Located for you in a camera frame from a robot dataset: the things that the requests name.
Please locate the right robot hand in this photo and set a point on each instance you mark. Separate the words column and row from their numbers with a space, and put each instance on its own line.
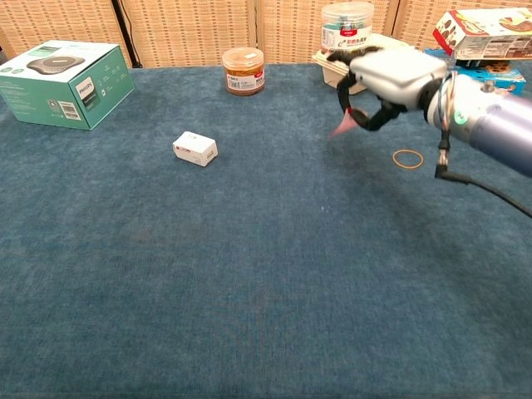
column 399, row 75

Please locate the small red square object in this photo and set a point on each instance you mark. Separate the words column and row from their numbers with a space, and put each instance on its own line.
column 345, row 124

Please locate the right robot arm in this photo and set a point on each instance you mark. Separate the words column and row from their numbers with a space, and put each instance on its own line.
column 494, row 120

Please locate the beige lunch container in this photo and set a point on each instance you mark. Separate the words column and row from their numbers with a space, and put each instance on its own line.
column 332, row 75

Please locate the clear binder clip jar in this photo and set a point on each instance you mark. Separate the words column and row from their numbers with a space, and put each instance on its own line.
column 347, row 25

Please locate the tan rubber band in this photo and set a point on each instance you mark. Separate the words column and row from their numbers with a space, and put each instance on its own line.
column 395, row 160

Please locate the red white cookie box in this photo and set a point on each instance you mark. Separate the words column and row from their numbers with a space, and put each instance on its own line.
column 490, row 33

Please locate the blue cookie box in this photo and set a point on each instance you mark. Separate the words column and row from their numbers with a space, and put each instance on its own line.
column 511, row 79

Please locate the rubber band jar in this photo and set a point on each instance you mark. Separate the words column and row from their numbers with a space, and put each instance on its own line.
column 244, row 72

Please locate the small white box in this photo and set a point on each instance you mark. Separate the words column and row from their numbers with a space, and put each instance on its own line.
column 195, row 149

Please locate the bamboo folding screen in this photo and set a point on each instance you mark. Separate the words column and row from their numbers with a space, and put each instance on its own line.
column 187, row 29

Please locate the blue table cloth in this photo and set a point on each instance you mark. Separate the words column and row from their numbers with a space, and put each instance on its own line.
column 249, row 270

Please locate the black tripod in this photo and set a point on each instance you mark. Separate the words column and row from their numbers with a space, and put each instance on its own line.
column 124, row 33

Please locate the green speaker box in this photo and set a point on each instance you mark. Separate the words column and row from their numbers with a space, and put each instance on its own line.
column 54, row 87

